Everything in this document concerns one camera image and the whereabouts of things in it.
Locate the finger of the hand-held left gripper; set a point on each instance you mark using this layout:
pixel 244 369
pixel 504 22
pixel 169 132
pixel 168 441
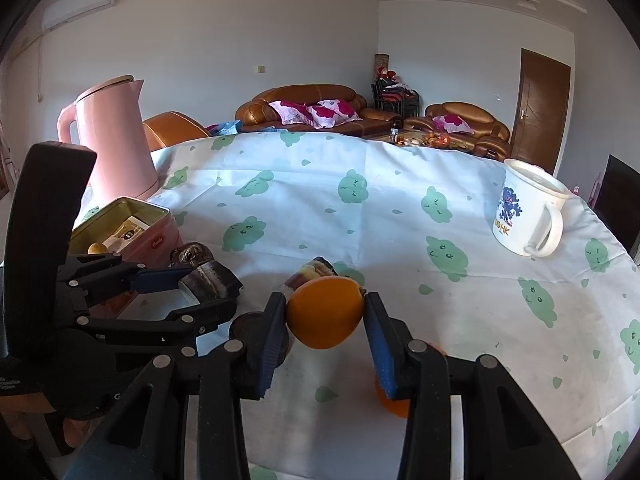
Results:
pixel 210 312
pixel 160 279

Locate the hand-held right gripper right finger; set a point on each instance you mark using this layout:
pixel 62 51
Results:
pixel 385 355

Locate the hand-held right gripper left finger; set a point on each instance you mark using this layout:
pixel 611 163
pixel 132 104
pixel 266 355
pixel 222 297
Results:
pixel 272 355

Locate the striped cake roll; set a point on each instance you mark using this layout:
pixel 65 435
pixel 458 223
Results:
pixel 215 280

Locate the pink metal tin box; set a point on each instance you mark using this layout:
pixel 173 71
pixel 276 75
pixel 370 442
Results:
pixel 155 240

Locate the orange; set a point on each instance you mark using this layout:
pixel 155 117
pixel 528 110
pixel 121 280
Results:
pixel 325 312
pixel 95 248
pixel 392 406

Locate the printed paper leaflet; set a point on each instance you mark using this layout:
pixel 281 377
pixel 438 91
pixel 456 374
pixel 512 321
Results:
pixel 130 230

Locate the white tablecloth with green clouds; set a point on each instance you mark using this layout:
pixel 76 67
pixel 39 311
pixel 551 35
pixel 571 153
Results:
pixel 400 240

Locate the pink electric kettle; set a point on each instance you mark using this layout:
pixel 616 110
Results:
pixel 115 145

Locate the brown leather chair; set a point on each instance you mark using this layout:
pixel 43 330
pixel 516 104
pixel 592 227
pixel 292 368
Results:
pixel 175 130

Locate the blue plaid cloth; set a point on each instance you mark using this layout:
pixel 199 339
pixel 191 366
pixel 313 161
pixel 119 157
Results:
pixel 225 127

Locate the white printed mug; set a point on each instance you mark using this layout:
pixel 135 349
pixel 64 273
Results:
pixel 520 210

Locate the floral pink pillow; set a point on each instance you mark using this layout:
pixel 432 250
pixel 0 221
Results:
pixel 332 112
pixel 452 122
pixel 292 111

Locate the wooden coffee table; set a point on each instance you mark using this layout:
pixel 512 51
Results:
pixel 380 136

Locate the group of snacks and bottles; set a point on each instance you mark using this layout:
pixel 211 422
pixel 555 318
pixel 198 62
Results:
pixel 425 139

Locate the brown leather sofa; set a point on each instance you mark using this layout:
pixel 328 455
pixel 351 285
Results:
pixel 300 92

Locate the white air conditioner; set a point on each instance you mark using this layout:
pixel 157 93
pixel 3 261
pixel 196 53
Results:
pixel 80 10

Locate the stacked dark chairs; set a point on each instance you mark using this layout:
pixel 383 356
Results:
pixel 395 99

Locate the brown leather armchair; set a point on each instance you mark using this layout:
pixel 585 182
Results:
pixel 470 110

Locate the red plush toy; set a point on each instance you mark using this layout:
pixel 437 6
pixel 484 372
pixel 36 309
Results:
pixel 386 73

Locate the black flat television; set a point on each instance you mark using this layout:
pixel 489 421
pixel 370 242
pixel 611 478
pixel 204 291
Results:
pixel 620 195

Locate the brown wooden door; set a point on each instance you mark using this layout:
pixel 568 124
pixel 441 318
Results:
pixel 542 110

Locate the tall brown floor vase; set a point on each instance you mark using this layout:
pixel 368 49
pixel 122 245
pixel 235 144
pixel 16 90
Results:
pixel 381 62

